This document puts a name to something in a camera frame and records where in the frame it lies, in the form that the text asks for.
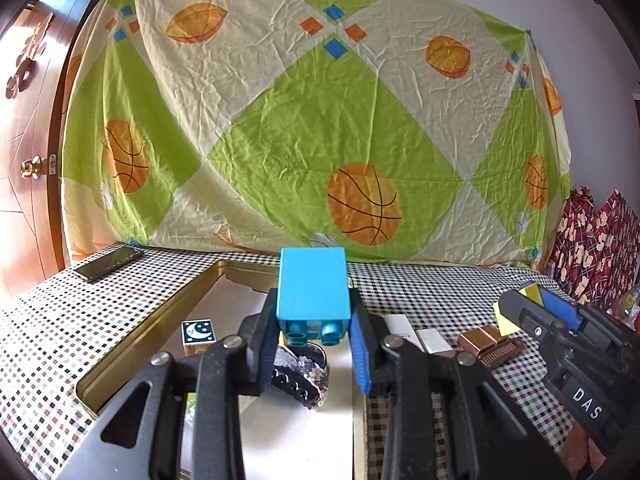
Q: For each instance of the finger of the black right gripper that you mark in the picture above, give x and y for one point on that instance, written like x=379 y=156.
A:
x=535 y=314
x=595 y=325

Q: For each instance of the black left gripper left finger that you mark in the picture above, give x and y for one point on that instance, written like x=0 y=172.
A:
x=239 y=364

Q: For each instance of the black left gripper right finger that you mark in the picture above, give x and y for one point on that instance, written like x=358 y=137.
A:
x=388 y=365

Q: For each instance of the yellow sponge block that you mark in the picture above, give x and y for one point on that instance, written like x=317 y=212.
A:
x=512 y=307

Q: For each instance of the blue toy building block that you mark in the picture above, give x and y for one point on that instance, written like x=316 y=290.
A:
x=313 y=298

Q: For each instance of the white red small box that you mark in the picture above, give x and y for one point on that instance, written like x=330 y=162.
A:
x=399 y=325

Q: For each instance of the person's right hand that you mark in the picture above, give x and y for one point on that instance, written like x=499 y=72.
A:
x=580 y=454

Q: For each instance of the moon pattern cube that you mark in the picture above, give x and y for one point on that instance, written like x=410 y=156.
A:
x=197 y=336

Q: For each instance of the red floral fabric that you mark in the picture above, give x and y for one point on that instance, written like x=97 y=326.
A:
x=596 y=250

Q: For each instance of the gold metal tray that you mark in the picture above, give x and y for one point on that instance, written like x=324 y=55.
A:
x=146 y=431

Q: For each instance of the black smartphone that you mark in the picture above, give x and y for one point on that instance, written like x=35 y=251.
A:
x=98 y=268

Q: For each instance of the checkered tablecloth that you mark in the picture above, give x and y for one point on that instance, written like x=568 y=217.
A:
x=58 y=331

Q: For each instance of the basketball pattern bed sheet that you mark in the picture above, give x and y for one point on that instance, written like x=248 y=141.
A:
x=399 y=130

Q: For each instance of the brass door knob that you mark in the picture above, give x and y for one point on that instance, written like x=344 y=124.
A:
x=31 y=168

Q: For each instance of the wooden door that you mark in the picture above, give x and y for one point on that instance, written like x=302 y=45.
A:
x=37 y=40

